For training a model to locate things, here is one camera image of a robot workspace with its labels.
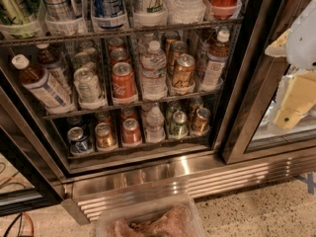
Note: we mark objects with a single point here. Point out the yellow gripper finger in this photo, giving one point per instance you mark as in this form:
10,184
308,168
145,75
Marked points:
299,99
277,48

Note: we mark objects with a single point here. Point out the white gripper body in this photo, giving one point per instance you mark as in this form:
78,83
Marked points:
303,39

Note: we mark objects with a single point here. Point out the clear water bottle bottom shelf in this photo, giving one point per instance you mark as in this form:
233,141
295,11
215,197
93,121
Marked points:
155,125

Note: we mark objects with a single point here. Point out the clear water bottle shelf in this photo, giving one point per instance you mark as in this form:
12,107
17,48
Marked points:
185,11
155,125
153,72

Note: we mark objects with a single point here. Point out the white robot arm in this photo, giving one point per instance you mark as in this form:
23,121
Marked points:
301,42

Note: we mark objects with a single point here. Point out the tea bottle white cap right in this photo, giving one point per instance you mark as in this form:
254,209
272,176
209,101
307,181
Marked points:
215,60

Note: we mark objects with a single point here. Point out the tea bottle white cap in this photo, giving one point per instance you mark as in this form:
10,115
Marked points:
43,85
215,60

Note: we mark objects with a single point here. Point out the glass fridge door right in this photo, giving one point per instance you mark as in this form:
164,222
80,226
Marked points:
256,85

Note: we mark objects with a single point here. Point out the clear water bottle top shelf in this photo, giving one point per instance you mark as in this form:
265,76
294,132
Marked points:
185,11

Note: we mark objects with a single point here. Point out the clear water bottle middle shelf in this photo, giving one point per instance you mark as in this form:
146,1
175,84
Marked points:
153,72

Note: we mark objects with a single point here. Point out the stainless steel fridge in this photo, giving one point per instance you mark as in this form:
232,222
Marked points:
35,142

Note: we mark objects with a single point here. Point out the blue can top shelf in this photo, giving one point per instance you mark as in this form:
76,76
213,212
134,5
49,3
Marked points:
107,15

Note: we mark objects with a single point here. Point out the tea bottle white cap left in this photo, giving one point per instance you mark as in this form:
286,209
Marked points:
43,85

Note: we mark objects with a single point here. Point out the green bottle top shelf left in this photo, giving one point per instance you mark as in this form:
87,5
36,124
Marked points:
21,19

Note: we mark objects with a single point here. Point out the gold soda can middle front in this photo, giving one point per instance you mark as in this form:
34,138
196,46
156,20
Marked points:
181,81

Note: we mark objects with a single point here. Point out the gold soda can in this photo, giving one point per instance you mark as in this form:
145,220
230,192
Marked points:
177,48
181,81
200,123
105,139

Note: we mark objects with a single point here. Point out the gold soda can bottom right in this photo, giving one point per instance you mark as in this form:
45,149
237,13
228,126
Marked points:
200,123

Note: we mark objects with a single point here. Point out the green soda can bottom front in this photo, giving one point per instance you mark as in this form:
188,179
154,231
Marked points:
178,125

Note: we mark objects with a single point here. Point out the red coca-cola can middle front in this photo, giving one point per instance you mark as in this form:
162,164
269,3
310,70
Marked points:
124,86

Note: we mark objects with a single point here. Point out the red coca-cola can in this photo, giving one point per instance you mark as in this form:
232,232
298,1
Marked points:
119,55
124,86

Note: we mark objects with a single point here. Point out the red soda can bottom front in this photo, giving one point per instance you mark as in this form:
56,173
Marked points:
131,135

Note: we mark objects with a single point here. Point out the clear plastic food container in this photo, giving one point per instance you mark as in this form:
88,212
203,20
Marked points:
172,216

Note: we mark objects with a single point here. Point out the gold soda can bottom left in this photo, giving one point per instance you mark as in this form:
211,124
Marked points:
105,139

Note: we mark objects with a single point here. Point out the silver can middle front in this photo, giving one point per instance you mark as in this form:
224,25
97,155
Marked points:
91,95

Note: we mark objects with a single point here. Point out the blue soda can bottom front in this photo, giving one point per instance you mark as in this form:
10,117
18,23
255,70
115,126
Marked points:
79,142

